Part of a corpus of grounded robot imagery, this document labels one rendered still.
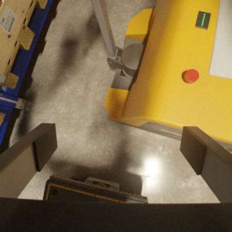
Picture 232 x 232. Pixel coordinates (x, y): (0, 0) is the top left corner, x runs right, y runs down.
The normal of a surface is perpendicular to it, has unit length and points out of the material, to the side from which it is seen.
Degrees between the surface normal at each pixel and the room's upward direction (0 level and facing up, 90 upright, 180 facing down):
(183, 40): 14
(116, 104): 22
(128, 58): 0
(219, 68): 0
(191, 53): 0
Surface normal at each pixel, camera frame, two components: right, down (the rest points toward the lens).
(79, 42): -0.12, -0.11
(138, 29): -0.47, -0.21
